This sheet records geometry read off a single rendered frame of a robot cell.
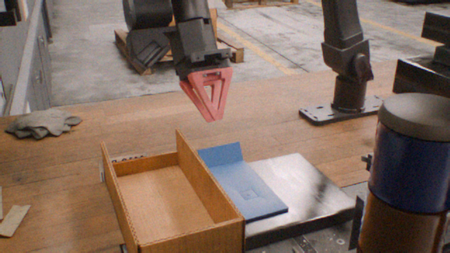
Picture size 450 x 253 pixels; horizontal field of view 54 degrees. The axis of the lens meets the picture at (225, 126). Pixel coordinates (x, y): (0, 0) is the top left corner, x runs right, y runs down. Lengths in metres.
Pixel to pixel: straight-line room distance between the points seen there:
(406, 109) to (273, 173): 0.48
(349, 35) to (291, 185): 0.33
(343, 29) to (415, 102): 0.64
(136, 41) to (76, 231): 0.27
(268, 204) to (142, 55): 0.28
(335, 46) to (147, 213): 0.47
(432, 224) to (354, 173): 0.52
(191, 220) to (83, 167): 0.23
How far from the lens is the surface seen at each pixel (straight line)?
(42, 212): 0.67
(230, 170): 0.66
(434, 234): 0.22
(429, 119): 0.19
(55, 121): 0.89
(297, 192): 0.63
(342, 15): 0.84
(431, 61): 0.48
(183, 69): 0.67
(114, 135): 0.84
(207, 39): 0.67
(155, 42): 0.66
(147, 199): 0.64
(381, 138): 0.20
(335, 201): 0.62
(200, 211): 0.61
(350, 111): 0.91
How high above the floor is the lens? 1.27
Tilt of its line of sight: 26 degrees down
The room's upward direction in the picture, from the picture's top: straight up
